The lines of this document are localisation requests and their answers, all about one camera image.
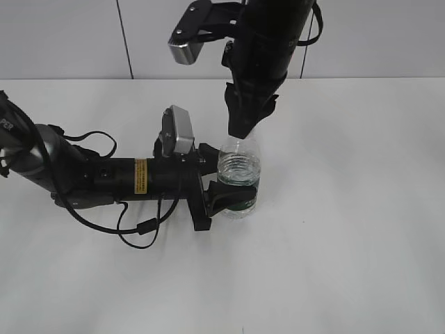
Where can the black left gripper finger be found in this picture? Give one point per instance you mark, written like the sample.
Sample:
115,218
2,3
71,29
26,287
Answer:
220,196
207,159

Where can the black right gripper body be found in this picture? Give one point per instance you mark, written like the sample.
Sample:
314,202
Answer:
257,73

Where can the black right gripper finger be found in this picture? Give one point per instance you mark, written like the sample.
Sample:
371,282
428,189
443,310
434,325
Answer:
243,113
262,109

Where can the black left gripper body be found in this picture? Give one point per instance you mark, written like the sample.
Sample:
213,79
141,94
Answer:
179,176

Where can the clear Cestbon water bottle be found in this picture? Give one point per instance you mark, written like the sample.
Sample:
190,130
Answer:
239,161

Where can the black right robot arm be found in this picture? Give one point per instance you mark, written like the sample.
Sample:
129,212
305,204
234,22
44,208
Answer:
268,33

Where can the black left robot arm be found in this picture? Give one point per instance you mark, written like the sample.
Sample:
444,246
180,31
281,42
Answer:
80,178

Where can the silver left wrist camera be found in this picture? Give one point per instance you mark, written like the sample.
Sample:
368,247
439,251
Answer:
176,135

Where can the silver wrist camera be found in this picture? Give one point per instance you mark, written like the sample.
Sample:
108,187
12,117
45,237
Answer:
176,135
202,22

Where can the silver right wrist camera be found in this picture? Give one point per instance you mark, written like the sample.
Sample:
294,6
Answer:
202,22

